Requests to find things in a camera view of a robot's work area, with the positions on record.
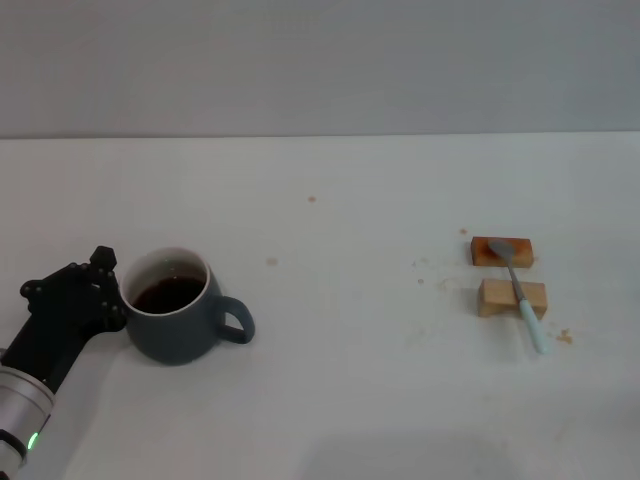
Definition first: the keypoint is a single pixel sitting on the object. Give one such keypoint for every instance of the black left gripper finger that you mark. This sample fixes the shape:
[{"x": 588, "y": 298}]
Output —
[
  {"x": 60, "y": 282},
  {"x": 107, "y": 310}
]

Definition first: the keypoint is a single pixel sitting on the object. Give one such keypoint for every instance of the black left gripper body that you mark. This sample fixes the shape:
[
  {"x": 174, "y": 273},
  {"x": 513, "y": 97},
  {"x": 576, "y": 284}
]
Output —
[{"x": 47, "y": 345}]

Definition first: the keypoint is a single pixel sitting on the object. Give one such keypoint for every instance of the grey ceramic coffee cup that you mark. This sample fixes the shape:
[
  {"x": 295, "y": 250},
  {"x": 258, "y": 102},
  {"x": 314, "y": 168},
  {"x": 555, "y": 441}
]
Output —
[{"x": 170, "y": 340}]

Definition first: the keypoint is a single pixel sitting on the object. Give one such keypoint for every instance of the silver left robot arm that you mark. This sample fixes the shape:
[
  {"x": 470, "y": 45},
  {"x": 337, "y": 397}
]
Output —
[{"x": 20, "y": 405}]

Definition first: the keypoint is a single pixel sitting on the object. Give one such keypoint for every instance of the pale notched wooden block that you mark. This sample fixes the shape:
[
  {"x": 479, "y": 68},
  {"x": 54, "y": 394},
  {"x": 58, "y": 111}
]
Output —
[{"x": 495, "y": 297}]

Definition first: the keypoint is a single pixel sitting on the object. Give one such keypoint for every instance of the orange stained wooden block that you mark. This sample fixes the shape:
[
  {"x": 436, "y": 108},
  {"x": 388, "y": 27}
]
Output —
[{"x": 522, "y": 252}]

